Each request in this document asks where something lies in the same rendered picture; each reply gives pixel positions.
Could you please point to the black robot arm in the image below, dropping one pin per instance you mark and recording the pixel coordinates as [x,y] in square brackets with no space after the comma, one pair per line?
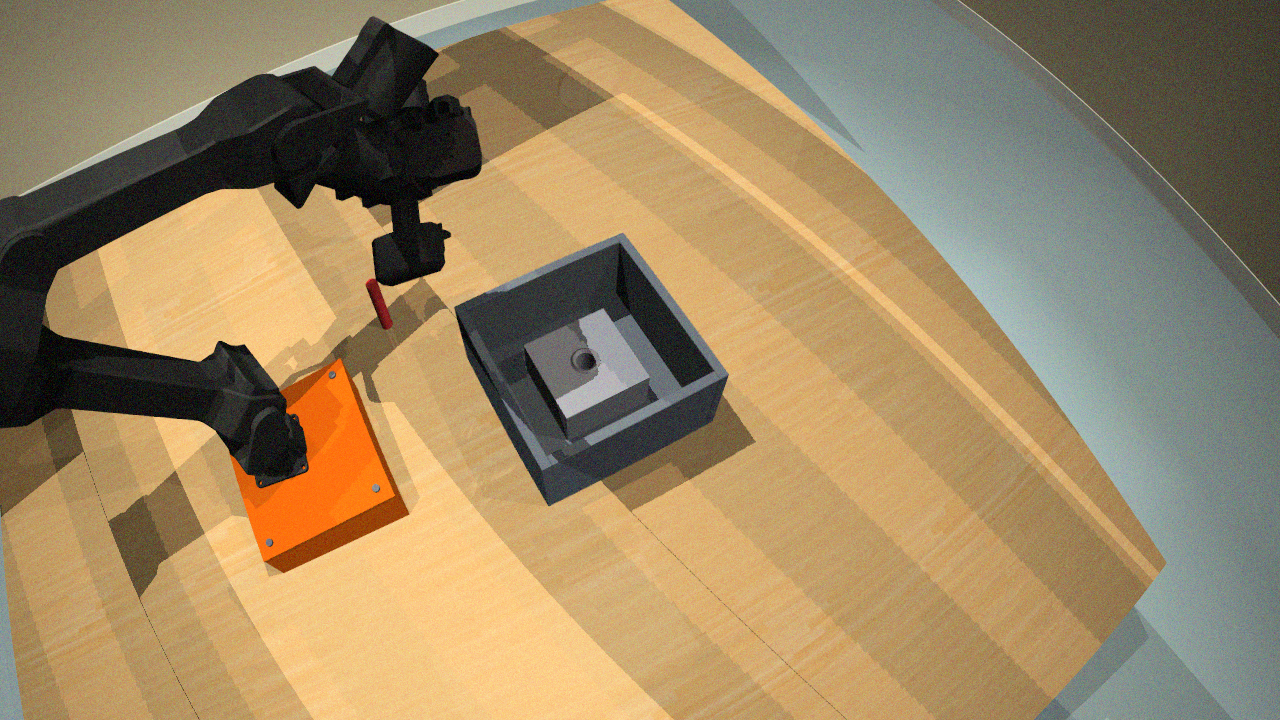
[296,131]

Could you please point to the dark red peg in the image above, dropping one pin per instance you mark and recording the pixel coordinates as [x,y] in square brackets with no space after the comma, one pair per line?
[379,304]

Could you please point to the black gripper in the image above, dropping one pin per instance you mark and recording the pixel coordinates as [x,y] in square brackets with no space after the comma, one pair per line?
[413,249]

